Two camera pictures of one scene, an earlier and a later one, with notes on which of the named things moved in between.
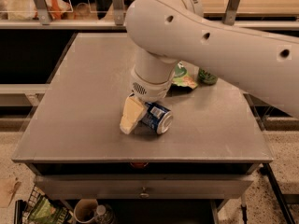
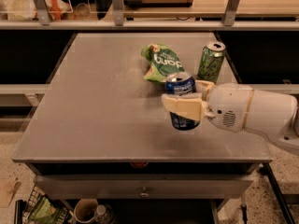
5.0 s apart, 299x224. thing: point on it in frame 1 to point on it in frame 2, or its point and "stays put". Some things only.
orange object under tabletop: x=139 y=164 stays put
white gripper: x=149 y=90 to x=228 y=105
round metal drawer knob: x=144 y=194 stays put
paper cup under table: x=85 y=210 stays put
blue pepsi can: x=157 y=119 to x=181 y=83
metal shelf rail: x=117 y=21 stays put
